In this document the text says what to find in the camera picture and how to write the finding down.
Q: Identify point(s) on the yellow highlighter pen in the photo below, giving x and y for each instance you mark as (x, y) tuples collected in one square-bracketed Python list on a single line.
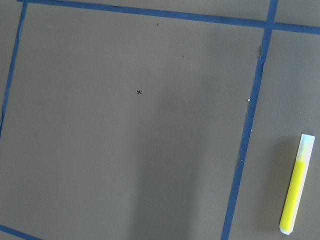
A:
[(296, 185)]

